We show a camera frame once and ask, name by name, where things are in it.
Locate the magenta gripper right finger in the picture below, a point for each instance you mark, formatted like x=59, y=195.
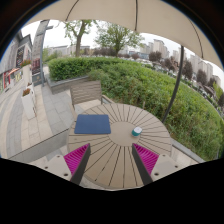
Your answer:
x=152, y=166

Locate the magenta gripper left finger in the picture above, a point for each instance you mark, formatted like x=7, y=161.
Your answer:
x=71, y=166

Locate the white teal computer mouse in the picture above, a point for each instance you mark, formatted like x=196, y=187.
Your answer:
x=136, y=131

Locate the blue mouse pad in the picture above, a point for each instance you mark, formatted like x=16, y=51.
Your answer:
x=92, y=124

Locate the round slatted wooden table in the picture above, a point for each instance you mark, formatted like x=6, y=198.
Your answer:
x=111, y=163

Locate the green hedge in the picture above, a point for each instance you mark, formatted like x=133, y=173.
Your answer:
x=192, y=120

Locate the grey patio chair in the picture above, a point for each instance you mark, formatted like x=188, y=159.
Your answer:
x=86, y=91

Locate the white planter box near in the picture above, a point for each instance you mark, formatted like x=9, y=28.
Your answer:
x=28, y=103

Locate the white planter box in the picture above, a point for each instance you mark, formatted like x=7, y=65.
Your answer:
x=26, y=68
x=28, y=103

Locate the dark umbrella pole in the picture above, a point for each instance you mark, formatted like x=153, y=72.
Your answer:
x=178, y=79

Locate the white planter box far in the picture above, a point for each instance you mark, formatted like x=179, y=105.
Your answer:
x=26, y=68

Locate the leafy green tree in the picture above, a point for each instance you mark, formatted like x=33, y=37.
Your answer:
x=110, y=35

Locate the tree with thick trunk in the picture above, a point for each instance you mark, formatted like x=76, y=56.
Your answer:
x=75, y=30

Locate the grey stone pillar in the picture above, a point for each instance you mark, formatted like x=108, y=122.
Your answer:
x=36, y=52

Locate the beige patio umbrella canopy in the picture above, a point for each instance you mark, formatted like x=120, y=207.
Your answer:
x=143, y=16

